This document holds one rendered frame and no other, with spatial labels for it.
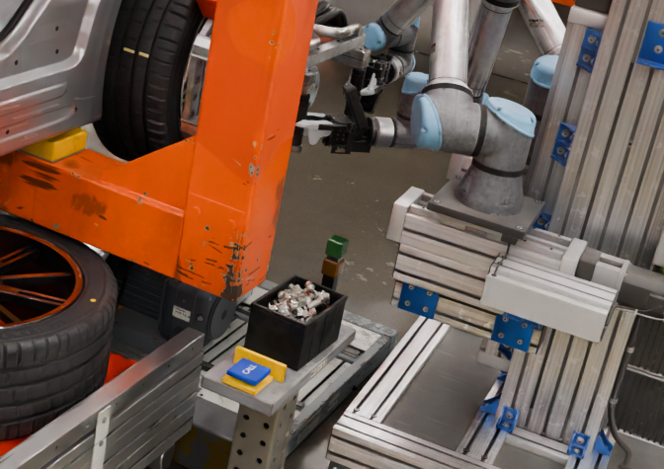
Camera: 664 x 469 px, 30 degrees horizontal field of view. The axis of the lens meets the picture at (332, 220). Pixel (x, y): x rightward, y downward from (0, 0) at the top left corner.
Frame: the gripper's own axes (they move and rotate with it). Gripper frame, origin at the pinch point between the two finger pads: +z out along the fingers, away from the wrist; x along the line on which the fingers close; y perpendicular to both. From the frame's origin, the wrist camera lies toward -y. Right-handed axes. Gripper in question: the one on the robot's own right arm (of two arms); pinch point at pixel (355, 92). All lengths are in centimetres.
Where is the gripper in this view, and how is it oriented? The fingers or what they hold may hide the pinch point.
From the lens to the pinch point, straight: 333.8
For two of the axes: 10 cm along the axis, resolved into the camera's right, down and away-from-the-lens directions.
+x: 8.9, 3.2, -3.2
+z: -4.2, 2.9, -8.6
